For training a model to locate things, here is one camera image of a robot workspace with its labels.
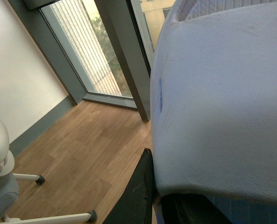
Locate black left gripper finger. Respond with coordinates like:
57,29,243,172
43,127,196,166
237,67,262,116
103,148,154,224

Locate light blue slipper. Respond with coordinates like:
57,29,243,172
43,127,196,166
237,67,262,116
150,0,277,224

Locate white office chair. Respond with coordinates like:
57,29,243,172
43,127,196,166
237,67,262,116
0,119,97,224

